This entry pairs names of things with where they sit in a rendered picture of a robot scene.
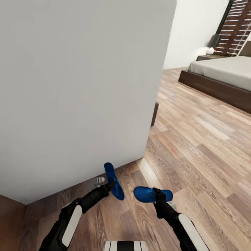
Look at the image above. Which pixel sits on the sandal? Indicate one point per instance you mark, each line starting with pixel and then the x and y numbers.
pixel 147 195
pixel 111 177

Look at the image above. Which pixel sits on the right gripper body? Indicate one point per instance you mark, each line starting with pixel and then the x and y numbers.
pixel 161 205

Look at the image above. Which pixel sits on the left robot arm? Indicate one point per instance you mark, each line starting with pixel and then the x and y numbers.
pixel 61 234

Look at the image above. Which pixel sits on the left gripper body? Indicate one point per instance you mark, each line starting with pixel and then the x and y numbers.
pixel 98 193

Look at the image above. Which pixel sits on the bed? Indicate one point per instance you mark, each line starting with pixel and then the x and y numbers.
pixel 227 79

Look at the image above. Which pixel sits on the table lamp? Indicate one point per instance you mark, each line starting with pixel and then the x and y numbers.
pixel 214 42

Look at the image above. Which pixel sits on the sliding door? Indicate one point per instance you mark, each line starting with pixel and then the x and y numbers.
pixel 11 215

